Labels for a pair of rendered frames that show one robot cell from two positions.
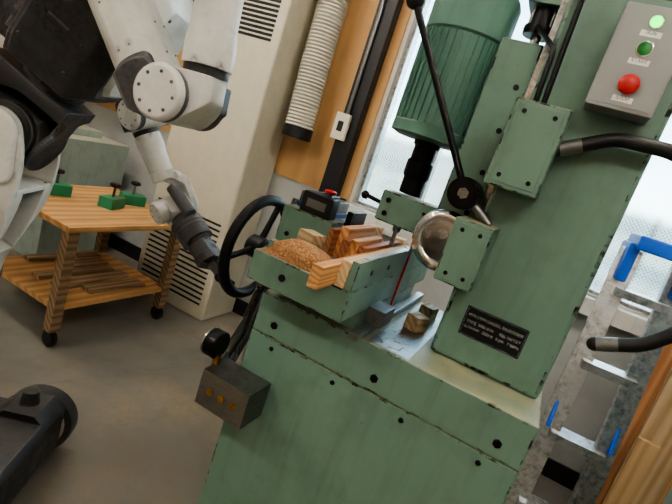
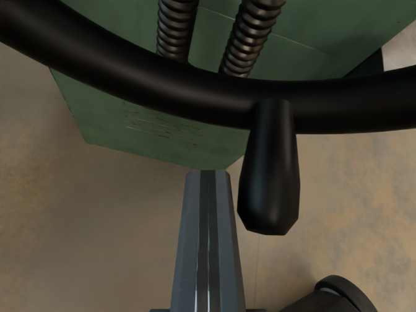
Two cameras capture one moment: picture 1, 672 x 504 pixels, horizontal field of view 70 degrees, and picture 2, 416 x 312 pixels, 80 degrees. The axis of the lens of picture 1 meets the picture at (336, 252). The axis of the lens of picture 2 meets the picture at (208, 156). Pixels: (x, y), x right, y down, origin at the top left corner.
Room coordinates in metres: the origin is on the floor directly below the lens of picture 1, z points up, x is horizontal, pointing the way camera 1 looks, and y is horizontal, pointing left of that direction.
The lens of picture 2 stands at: (1.25, 0.27, 0.80)
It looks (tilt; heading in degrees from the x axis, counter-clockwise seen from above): 66 degrees down; 219
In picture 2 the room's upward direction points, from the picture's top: 41 degrees clockwise
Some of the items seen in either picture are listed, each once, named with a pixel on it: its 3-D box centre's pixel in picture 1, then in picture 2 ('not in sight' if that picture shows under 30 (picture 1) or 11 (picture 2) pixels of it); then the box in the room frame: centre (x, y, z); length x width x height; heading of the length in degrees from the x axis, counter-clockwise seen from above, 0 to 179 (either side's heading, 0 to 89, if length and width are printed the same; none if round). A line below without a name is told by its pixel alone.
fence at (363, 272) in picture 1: (402, 260); not in sight; (1.08, -0.15, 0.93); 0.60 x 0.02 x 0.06; 158
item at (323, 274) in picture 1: (371, 261); not in sight; (1.00, -0.08, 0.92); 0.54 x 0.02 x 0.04; 158
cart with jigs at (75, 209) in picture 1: (86, 246); not in sight; (2.08, 1.10, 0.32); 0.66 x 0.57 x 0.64; 157
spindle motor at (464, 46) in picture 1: (453, 71); not in sight; (1.09, -0.12, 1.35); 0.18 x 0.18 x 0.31
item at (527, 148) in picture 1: (527, 150); not in sight; (0.87, -0.26, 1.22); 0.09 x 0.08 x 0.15; 68
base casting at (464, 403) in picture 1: (409, 342); not in sight; (1.05, -0.23, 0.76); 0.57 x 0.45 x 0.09; 68
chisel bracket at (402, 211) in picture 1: (409, 217); not in sight; (1.08, -0.13, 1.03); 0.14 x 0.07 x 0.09; 68
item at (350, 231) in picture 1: (355, 240); not in sight; (1.09, -0.03, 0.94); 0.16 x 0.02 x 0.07; 158
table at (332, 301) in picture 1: (339, 259); not in sight; (1.13, -0.01, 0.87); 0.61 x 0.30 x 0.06; 158
